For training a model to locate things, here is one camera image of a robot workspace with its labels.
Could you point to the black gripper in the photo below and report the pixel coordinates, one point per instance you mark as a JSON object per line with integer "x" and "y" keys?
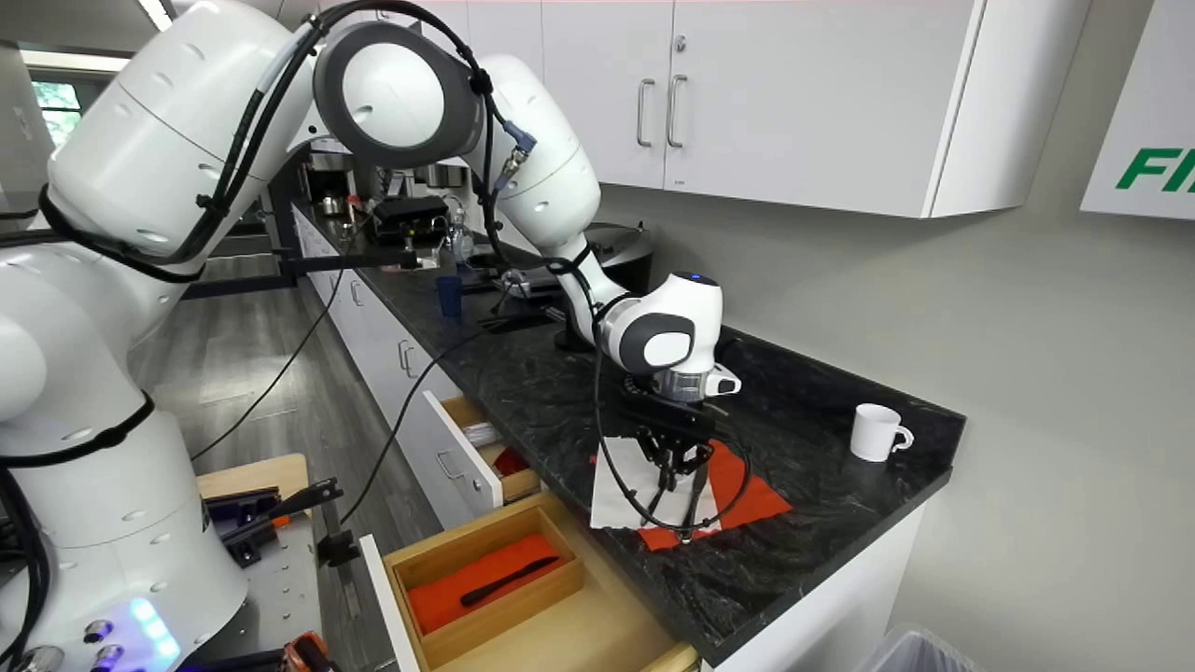
{"x": 671, "y": 426}

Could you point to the silver metal knife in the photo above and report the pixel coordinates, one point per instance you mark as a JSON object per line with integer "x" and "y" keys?
{"x": 699, "y": 513}

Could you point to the black plastic utensil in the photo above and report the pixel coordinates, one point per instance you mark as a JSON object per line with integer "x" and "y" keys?
{"x": 508, "y": 580}

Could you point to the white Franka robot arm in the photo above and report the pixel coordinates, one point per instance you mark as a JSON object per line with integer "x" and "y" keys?
{"x": 125, "y": 247}

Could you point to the large wooden drawer white front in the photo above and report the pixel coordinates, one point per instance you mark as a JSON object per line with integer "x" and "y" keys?
{"x": 599, "y": 623}

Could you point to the small wooden drawer white front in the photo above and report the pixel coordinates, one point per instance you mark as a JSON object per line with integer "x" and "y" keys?
{"x": 462, "y": 469}

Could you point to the orange drawer tray liner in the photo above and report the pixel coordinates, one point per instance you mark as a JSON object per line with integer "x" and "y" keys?
{"x": 434, "y": 598}

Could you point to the white paper napkin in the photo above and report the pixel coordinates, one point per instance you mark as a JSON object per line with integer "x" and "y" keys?
{"x": 610, "y": 506}

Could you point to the white ceramic mug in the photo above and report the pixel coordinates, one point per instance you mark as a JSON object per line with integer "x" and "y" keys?
{"x": 876, "y": 435}

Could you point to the black coffee machine silver lid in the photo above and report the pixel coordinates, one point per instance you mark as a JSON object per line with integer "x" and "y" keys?
{"x": 620, "y": 243}

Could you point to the blue cup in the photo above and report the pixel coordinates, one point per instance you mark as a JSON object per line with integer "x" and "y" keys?
{"x": 450, "y": 299}

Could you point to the trash bin with white bag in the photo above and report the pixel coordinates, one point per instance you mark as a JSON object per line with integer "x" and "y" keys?
{"x": 922, "y": 656}

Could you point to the black clamp tool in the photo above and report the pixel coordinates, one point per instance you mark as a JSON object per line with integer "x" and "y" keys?
{"x": 267, "y": 511}

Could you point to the light wooden board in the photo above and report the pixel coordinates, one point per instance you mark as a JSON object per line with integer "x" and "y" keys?
{"x": 256, "y": 473}

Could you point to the white sign green letters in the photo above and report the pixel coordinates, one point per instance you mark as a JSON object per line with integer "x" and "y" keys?
{"x": 1151, "y": 115}

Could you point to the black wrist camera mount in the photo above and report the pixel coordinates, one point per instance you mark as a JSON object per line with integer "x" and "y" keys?
{"x": 675, "y": 406}

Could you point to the white upper wall cabinet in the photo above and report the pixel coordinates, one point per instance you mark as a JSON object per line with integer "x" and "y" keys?
{"x": 807, "y": 99}

